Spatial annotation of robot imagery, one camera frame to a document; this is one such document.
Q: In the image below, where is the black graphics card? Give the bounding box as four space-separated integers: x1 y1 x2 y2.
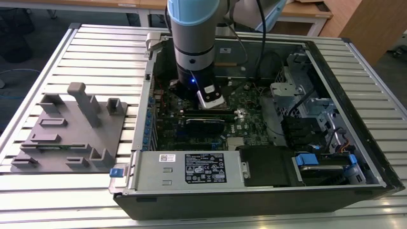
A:
186 117 227 137

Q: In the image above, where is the green motherboard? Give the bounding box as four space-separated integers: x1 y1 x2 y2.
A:
151 78 278 152

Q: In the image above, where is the black rating label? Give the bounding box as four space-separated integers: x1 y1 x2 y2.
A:
184 153 228 184

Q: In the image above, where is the silver power supply unit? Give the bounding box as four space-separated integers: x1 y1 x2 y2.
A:
125 150 252 191

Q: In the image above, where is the grey parts rack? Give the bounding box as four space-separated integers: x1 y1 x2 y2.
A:
9 82 129 173

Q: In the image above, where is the black disk bay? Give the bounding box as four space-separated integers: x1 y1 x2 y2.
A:
282 116 328 150

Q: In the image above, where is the black fan shroud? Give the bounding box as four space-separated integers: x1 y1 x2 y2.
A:
238 146 306 188

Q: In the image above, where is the hard disk in blue carrier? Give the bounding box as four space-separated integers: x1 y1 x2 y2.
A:
291 153 348 187

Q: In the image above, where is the black PC case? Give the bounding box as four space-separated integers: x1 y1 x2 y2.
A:
108 32 407 221

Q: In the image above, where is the wooden cabinet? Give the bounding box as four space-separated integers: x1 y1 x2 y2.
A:
319 0 407 70

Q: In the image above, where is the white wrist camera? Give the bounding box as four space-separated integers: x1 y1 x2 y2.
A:
196 83 226 109

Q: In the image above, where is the grey case latch handle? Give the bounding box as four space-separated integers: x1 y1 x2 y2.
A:
145 32 163 52

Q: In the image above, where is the silver metal bracket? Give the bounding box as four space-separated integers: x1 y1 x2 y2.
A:
270 82 307 98

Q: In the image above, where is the black camera cable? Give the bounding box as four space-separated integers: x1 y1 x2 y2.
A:
216 0 268 81

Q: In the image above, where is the black curved cable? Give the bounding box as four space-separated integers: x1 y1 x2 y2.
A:
287 88 315 118

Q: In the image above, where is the wooden desk white frame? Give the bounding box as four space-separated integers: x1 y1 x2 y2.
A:
139 0 334 37

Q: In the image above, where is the blue floor cable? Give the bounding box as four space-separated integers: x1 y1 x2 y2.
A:
0 68 43 99

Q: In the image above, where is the coloured wire bundle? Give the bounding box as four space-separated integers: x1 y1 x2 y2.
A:
336 140 354 154

